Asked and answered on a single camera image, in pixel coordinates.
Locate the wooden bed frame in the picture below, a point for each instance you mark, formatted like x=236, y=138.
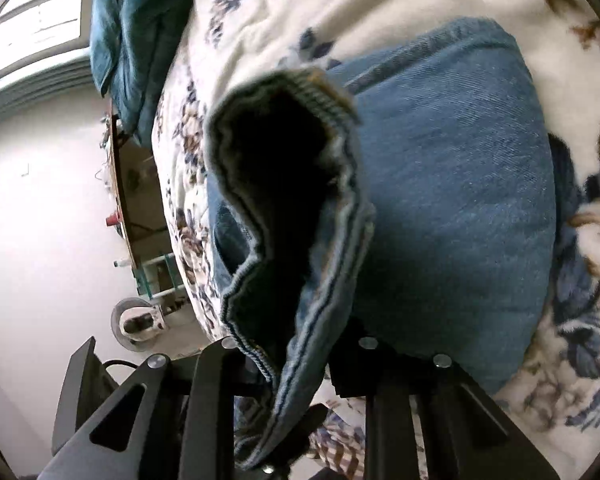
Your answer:
x=138, y=219

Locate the teal velvet pillow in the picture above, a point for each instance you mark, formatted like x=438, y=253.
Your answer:
x=132, y=46

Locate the grey round floor object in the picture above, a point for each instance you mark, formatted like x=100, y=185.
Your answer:
x=137, y=324

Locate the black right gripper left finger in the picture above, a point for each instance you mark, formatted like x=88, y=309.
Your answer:
x=168, y=420

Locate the white window frame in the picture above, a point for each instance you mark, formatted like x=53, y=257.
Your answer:
x=43, y=50

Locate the white floral fleece blanket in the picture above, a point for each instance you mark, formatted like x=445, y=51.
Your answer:
x=554, y=396

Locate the blue denim pants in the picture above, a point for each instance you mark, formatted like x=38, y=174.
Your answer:
x=406, y=195

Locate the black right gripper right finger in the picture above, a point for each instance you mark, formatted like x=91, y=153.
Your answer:
x=426, y=411

